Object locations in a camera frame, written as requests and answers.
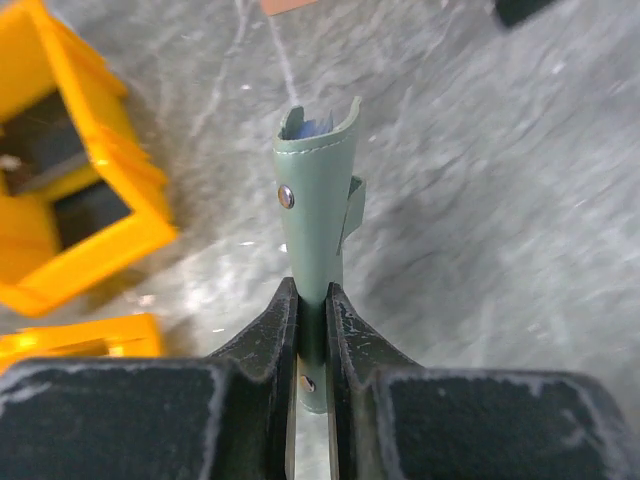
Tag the orange file organizer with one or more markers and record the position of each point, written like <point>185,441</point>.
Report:
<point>276,7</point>

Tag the black cards stack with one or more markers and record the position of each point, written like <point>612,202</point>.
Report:
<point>42,154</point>

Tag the yellow bin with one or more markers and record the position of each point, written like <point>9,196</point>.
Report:
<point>136,335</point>
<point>40,54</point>

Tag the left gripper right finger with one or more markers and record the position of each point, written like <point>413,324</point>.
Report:
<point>391,418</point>

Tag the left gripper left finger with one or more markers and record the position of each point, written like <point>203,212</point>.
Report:
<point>228,415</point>

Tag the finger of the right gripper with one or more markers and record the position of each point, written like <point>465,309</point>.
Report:
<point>511,13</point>

